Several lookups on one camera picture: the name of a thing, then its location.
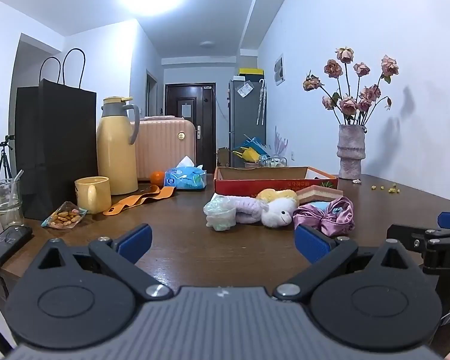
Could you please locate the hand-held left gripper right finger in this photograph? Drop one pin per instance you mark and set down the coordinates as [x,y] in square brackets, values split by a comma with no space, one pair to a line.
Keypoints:
[312,244]

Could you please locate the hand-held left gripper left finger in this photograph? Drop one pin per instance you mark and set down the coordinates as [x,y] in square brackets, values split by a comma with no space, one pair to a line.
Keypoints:
[135,240]

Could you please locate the purple satin scrunchie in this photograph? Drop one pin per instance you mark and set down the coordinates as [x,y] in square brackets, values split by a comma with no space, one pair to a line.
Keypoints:
[330,213]

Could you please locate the yellow and white plush toy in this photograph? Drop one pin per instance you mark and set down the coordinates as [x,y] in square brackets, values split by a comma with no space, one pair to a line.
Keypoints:
[277,212]

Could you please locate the triangular foam wedge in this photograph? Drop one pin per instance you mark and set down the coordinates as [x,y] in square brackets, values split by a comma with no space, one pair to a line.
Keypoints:
[318,193]

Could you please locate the lavender knitted headband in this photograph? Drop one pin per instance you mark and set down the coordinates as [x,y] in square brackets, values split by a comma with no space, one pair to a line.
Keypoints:
[247,210]

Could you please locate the red cardboard box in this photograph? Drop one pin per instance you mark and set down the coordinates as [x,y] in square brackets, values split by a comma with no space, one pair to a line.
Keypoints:
[247,186]

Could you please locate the iridescent plastic pouch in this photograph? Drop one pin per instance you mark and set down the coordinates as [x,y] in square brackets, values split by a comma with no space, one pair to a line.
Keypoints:
[219,213]

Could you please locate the orange elastic band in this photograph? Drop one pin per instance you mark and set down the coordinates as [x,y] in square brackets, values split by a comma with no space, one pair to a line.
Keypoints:
[135,200]

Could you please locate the scattered green buds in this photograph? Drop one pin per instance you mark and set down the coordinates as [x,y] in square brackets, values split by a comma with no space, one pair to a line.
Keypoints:
[392,189]

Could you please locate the yellow mug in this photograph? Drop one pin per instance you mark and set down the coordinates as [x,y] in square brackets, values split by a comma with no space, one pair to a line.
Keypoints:
[97,195]

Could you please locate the orange fruit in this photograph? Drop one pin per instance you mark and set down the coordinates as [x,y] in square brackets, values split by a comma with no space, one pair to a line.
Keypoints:
[157,178]

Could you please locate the clear snack packet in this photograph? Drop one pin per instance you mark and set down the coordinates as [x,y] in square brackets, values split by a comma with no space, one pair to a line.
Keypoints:
[63,217]

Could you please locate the blue tissue pack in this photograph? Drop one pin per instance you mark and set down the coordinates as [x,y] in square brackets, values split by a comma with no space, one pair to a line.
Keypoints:
[185,178]

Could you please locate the yellow thermos jug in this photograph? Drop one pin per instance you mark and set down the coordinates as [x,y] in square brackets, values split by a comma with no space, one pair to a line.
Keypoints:
[116,150]

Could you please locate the pink ribbed suitcase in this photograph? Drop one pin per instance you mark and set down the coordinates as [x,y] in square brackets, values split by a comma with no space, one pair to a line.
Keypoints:
[161,146]

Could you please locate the grey ceramic vase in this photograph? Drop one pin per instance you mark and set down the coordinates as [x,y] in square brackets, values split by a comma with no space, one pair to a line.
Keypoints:
[350,150]

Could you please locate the brown cardboard carton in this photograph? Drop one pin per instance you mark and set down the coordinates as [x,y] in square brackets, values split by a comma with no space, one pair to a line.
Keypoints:
[223,157]

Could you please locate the black paper bag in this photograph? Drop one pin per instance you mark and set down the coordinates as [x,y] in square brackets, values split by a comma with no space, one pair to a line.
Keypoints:
[52,138]

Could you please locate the white plastic stirrer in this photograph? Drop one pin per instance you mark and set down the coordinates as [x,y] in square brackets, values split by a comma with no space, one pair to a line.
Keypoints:
[14,189]

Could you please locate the black smartphone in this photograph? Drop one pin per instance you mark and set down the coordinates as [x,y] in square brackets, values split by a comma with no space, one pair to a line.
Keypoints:
[3,243]

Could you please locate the clear drinking glass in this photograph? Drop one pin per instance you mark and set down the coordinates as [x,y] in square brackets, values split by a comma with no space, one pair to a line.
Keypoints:
[0,202]

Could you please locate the grey refrigerator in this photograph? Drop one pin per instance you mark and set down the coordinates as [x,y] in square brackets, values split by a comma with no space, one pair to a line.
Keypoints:
[243,120]

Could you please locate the bunch of dried pink roses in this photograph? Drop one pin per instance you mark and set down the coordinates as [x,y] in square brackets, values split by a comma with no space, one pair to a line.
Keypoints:
[348,105]

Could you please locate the white folded umbrella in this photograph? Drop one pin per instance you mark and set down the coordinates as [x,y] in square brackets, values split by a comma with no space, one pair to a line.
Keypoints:
[261,101]

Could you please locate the dark brown door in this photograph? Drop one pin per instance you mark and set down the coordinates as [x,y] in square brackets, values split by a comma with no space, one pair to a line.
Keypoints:
[189,97]

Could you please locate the black tripod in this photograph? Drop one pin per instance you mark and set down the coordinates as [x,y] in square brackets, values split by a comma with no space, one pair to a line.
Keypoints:
[3,161]

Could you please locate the yellow box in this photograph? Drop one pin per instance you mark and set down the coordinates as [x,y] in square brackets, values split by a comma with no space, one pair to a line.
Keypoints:
[251,73]

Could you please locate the round ceiling lamp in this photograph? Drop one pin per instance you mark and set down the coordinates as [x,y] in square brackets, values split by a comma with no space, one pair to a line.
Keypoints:
[207,44]

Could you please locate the purple flower wall sticker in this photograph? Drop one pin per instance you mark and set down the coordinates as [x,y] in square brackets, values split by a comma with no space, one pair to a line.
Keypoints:
[280,142]

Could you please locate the wall poster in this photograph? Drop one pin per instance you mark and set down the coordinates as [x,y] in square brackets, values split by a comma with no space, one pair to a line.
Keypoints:
[279,69]

